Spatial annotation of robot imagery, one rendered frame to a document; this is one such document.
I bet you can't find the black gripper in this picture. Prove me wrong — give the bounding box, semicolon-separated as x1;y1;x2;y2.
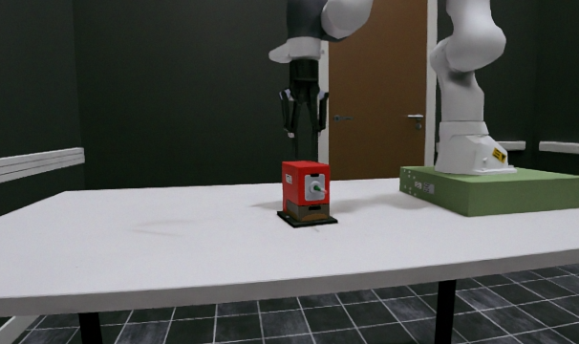
279;59;330;159

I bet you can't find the red pencil sharpener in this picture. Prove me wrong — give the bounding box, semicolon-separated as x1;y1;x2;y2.
277;161;338;228

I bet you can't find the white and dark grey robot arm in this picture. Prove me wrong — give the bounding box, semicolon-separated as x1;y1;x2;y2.
269;0;517;176

